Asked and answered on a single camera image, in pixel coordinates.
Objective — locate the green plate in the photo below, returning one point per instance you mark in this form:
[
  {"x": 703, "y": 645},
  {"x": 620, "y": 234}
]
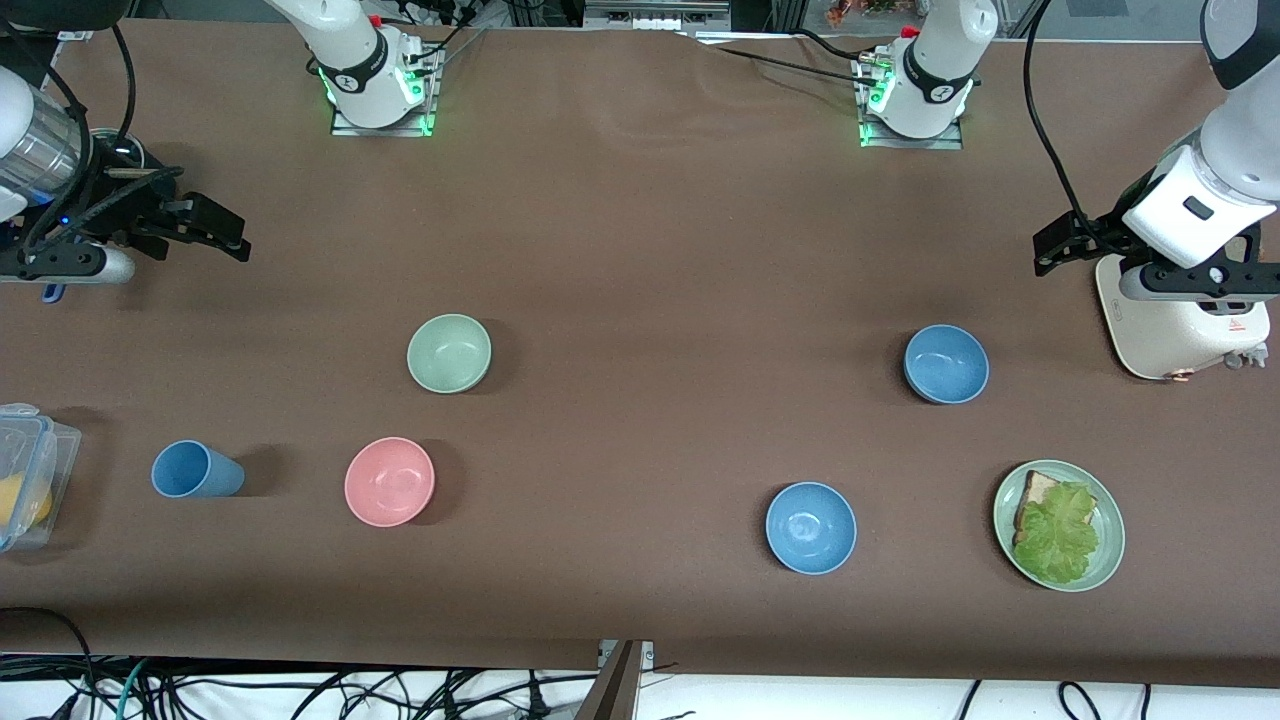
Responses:
[{"x": 1110, "y": 540}]

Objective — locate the glass lid blue knob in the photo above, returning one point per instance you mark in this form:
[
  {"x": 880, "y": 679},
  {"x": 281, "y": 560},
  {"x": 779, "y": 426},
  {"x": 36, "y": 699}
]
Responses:
[{"x": 125, "y": 152}]

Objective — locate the green bowl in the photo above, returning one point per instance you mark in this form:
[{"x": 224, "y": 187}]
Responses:
[{"x": 448, "y": 352}]

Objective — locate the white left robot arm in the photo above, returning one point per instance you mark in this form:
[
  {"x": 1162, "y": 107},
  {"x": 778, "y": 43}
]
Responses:
[{"x": 940, "y": 60}]

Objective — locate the green lettuce leaf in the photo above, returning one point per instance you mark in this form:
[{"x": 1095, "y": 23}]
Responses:
[{"x": 1060, "y": 535}]

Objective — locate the pink bowl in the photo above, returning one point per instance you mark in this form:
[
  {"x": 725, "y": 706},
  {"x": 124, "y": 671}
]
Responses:
[{"x": 388, "y": 481}]

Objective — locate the white toaster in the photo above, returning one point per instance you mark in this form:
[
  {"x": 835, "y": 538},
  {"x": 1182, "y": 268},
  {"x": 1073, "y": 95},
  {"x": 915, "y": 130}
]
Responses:
[{"x": 1160, "y": 335}]

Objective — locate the metal table bracket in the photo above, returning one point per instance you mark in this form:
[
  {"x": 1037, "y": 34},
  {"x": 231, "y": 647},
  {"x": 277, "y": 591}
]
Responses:
[{"x": 615, "y": 690}]

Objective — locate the bread slice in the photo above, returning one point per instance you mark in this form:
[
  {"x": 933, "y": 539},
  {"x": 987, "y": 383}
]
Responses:
[{"x": 1038, "y": 490}]

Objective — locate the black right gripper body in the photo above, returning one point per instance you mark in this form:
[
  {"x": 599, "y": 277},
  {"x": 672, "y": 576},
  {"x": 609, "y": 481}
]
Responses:
[{"x": 122, "y": 212}]

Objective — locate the blue cup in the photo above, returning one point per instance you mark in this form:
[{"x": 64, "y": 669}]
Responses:
[{"x": 195, "y": 470}]

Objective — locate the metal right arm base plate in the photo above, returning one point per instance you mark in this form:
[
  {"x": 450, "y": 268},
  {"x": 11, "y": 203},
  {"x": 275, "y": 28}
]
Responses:
[{"x": 350, "y": 128}]

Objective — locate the blue bowl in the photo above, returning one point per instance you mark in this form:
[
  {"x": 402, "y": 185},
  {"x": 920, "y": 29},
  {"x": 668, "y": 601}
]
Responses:
[
  {"x": 810, "y": 527},
  {"x": 945, "y": 362}
]

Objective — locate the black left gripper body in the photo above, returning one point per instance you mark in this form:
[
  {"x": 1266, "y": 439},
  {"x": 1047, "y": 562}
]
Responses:
[{"x": 1096, "y": 234}]

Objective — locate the yellow fruit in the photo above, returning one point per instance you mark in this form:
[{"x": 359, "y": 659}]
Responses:
[{"x": 20, "y": 500}]

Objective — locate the clear plastic container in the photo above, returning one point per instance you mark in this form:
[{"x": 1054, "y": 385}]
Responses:
[{"x": 62, "y": 460}]

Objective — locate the brown table cloth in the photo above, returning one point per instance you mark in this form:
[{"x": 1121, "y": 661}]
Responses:
[{"x": 640, "y": 250}]

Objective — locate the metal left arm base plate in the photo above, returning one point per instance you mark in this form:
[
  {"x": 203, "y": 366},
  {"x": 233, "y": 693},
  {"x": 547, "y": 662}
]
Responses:
[{"x": 940, "y": 143}]

